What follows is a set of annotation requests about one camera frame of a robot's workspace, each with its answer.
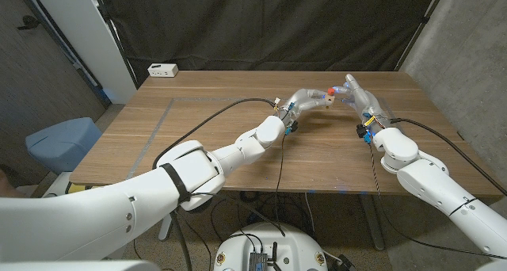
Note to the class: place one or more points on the white floor base plate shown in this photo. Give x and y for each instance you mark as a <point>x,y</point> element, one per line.
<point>55,184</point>

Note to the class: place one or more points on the white robot torso base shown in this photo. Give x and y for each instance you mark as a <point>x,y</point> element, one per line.
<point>293,243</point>

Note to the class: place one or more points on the white cabinet panel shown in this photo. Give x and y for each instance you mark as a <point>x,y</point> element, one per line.
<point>91,37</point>

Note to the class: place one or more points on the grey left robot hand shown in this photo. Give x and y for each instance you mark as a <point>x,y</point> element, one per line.
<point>303,100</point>

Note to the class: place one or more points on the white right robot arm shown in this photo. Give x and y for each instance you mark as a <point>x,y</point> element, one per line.
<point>431,184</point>

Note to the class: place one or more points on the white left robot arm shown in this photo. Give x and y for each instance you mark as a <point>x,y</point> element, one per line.
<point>99,215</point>

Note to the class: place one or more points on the black backdrop curtain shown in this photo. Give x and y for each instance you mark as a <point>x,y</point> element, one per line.
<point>257,25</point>

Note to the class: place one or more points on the wooden block with holes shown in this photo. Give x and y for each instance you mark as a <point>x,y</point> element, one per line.
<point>330,101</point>

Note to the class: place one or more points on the black backdrop stand pole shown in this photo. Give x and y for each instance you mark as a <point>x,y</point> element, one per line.
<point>423,20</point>
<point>113,29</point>

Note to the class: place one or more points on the red-headed screw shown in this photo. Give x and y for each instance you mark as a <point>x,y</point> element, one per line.
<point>331,91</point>

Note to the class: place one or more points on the blue padded stool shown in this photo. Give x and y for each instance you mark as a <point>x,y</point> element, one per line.
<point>59,142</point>

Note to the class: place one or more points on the white table leg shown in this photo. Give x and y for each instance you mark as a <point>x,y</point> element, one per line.
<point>164,229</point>

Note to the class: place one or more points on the small grey electronics box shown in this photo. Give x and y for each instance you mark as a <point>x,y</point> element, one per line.
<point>257,261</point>

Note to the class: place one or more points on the grey table leg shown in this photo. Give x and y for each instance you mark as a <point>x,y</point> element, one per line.
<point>372,223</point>

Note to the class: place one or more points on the black antenna stub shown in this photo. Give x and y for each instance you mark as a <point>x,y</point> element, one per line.
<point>274,251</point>

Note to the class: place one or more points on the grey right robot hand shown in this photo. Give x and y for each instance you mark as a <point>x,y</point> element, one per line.
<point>368,106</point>

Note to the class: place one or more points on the white power strip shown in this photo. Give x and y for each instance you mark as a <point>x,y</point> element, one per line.
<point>162,70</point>

